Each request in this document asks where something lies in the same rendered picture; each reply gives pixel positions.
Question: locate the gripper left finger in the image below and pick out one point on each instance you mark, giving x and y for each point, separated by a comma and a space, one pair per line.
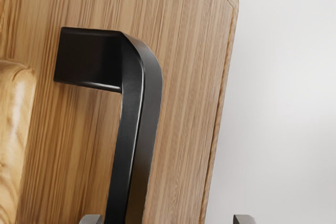
91, 220

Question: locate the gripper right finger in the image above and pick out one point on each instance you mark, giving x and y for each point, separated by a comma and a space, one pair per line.
241, 220

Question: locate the light wooden drawer cabinet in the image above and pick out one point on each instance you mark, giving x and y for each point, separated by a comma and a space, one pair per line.
183, 82

